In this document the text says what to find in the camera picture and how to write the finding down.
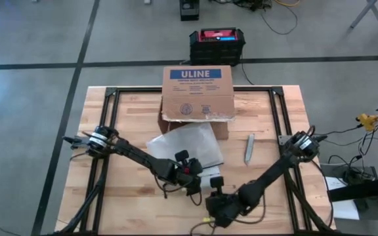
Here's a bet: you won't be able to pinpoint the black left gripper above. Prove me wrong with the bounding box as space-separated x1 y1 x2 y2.
167 149 204 197

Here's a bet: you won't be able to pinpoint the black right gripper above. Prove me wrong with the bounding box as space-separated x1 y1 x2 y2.
204 176 244 229

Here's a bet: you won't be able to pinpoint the white rectangular block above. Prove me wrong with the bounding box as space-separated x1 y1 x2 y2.
198 165 223 191

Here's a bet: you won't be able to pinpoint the clear plastic bag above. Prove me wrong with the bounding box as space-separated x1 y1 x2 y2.
145 121 225 170

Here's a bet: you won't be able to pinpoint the silver utility knife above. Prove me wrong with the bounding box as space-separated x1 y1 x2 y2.
243 132 256 166

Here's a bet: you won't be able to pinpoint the brown ULINE cardboard box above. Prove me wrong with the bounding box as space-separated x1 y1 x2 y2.
157 64 236 141

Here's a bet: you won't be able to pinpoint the grey metal stand base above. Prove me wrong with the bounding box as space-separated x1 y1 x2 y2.
319 163 378 184

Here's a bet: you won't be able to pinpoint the white paper sheet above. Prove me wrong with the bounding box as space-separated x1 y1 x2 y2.
325 176 361 221

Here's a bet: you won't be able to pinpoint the black crossbar stand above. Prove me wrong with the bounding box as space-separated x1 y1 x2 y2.
327 174 378 209

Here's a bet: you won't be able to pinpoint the black computer box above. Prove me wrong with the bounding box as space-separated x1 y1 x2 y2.
179 0 201 22

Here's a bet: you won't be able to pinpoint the yellow power connector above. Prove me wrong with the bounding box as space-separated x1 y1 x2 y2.
355 112 378 132

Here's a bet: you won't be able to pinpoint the grey metal table legs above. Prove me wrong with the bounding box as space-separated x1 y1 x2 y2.
349 0 378 30

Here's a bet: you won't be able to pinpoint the black metal table frame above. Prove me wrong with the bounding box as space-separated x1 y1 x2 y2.
49 85 337 236

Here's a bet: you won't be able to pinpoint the black power cable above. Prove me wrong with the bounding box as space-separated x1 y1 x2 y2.
240 52 255 87

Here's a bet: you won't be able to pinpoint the black cable bundle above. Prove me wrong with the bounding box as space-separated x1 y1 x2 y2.
320 124 378 180

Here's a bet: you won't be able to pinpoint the orange and black cable pile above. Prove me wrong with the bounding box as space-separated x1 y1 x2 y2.
208 0 303 36

